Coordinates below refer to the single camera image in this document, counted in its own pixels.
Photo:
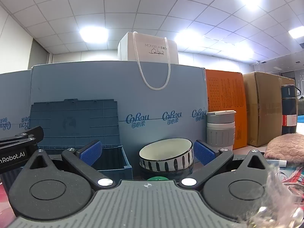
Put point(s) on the orange cardboard box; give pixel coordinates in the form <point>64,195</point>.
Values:
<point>225,99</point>

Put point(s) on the printed cartoon mat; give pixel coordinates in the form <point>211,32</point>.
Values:
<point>294,173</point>

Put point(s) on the clear plastic wrap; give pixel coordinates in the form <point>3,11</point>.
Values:
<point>280,209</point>

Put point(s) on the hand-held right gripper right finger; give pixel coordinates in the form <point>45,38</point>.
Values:
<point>204,152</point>

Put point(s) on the grey travel mug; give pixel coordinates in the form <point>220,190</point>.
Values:
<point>220,133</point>

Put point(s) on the blue plastic storage box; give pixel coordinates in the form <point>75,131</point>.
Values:
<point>71,123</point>

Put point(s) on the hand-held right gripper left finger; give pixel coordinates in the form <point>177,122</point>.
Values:
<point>91,153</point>

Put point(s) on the dark thermos bottle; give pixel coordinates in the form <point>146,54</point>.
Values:
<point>288,109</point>

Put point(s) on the large blue cardboard box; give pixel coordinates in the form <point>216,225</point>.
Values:
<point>95,83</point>

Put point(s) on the white paper bag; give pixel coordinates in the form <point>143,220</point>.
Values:
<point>147,52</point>

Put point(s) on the white striped bowl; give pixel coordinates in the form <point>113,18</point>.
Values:
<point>163,149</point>

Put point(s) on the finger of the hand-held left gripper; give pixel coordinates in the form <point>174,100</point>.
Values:
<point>28,133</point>

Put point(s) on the brown cardboard box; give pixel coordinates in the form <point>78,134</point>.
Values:
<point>263,104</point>

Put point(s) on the green lid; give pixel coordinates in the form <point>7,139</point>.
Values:
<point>158,178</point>

